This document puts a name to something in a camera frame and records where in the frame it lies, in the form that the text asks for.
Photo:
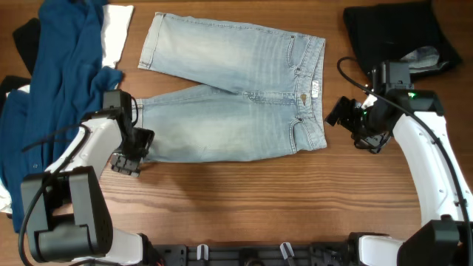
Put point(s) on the white cloth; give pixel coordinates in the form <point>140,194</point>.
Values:
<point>114,32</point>

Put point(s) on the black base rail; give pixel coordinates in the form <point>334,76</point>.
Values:
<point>247,255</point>

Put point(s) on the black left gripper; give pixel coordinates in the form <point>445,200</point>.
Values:
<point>130,165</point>

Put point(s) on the blue shirt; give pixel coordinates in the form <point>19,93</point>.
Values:
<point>68,81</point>

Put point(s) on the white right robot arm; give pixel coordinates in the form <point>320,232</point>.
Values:
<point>414,118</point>

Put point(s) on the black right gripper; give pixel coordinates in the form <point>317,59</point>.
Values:
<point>355,120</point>

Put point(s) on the light blue denim shorts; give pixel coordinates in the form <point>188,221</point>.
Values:
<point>257,91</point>

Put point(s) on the black folded garment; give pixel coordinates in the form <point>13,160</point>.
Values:
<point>407,32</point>

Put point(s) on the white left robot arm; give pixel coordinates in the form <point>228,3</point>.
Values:
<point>66,218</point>

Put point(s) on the black garment at left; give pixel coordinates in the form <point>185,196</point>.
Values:
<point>26,39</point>

